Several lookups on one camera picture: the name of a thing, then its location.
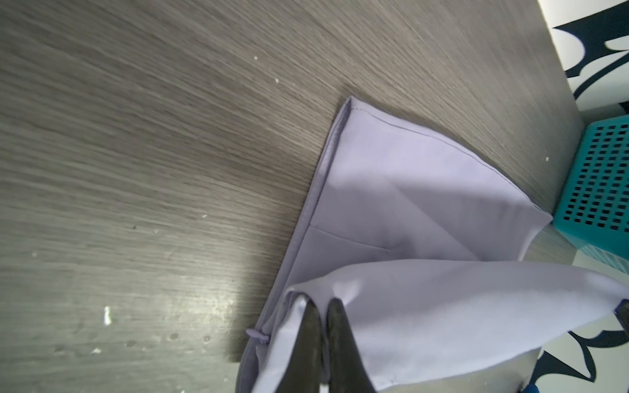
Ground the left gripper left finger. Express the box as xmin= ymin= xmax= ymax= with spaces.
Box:
xmin=276 ymin=301 xmax=323 ymax=393

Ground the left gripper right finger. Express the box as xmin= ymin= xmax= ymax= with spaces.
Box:
xmin=327 ymin=298 xmax=376 ymax=393

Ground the lavender skirt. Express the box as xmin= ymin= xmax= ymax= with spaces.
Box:
xmin=236 ymin=98 xmax=628 ymax=392

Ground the blue cloth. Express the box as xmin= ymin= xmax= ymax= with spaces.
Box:
xmin=521 ymin=384 xmax=540 ymax=393

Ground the teal plastic basket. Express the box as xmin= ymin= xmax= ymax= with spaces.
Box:
xmin=553 ymin=115 xmax=628 ymax=273

